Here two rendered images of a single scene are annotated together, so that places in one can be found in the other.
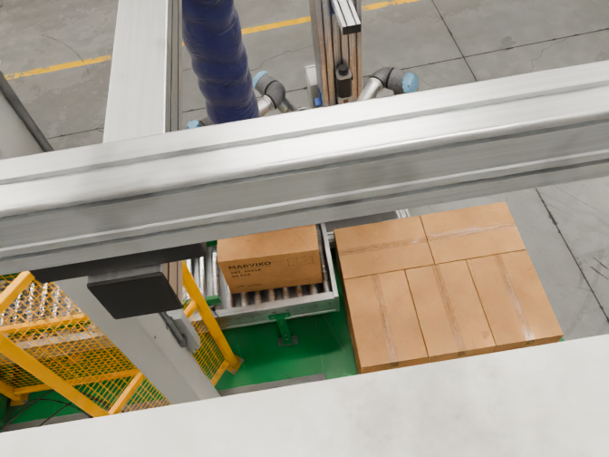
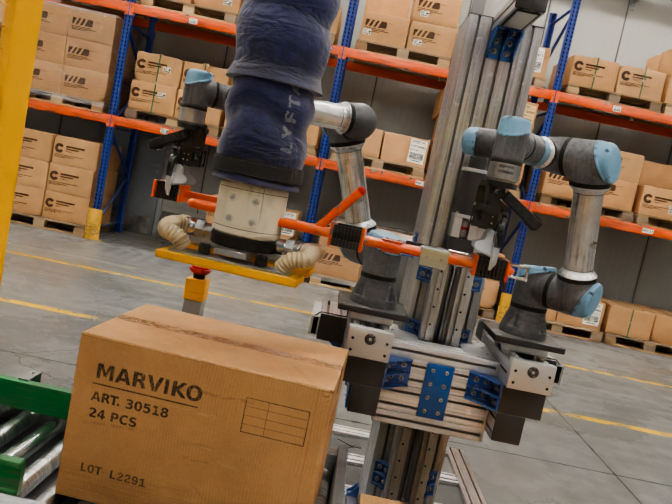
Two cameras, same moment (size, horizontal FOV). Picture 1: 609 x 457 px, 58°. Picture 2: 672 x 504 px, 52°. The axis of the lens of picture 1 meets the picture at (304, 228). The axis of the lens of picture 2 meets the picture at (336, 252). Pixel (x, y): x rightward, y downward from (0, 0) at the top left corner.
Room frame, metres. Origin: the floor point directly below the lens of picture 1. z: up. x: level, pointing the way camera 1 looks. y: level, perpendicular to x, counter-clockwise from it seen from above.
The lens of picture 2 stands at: (0.24, -0.05, 1.41)
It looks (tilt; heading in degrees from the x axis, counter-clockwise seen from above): 6 degrees down; 2
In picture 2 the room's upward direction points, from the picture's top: 12 degrees clockwise
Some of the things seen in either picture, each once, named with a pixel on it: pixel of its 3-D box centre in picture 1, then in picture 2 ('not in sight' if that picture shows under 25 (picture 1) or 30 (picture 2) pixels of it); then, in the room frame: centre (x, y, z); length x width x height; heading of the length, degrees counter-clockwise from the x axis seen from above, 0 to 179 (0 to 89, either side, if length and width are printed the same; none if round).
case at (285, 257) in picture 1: (270, 246); (214, 415); (1.94, 0.23, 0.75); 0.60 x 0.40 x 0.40; 87
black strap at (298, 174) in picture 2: not in sight; (258, 169); (1.93, 0.23, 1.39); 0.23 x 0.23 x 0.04
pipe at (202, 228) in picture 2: not in sight; (244, 240); (1.92, 0.23, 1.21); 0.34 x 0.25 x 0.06; 87
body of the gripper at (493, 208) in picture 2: not in sight; (492, 206); (1.89, -0.34, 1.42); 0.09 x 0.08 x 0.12; 86
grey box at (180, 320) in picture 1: (168, 332); not in sight; (1.02, 0.62, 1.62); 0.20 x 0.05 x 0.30; 90
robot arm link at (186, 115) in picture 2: not in sight; (192, 117); (2.20, 0.50, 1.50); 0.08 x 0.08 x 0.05
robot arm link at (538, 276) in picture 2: not in sight; (535, 284); (2.44, -0.63, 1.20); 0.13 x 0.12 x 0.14; 51
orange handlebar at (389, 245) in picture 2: not in sight; (332, 229); (2.03, 0.03, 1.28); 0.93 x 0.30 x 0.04; 87
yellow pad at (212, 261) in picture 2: not in sight; (231, 259); (1.83, 0.24, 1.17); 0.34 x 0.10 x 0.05; 87
